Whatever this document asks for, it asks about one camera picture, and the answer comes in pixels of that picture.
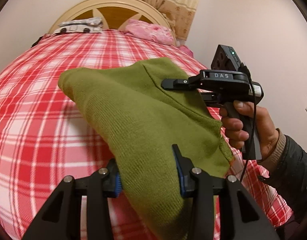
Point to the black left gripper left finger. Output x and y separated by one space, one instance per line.
112 185

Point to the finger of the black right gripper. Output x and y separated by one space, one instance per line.
176 84

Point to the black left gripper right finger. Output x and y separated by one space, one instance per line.
184 166

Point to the black camera box right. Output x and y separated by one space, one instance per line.
225 59

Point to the green striped knit sweater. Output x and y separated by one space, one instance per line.
141 122

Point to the cream wooden headboard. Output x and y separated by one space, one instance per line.
115 14

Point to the red plaid bed sheet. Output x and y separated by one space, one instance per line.
43 137

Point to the pink floral pillow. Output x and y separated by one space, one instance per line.
149 31

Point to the dark jacket right forearm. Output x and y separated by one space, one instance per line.
287 166

